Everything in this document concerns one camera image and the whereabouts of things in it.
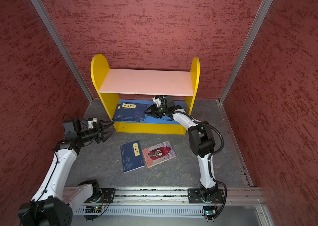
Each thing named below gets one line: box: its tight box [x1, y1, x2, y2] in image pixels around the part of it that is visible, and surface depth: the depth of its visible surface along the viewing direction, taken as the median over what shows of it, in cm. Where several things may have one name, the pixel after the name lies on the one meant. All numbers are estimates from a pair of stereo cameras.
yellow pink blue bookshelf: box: [90, 54, 201, 136], surface depth 77 cm
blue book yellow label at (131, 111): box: [115, 102, 149, 121], surface depth 92 cm
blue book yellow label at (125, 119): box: [112, 107, 145, 122], surface depth 89 cm
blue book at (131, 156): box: [119, 139, 145, 173], surface depth 89 cm
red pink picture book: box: [142, 140, 177, 169], surface depth 91 cm
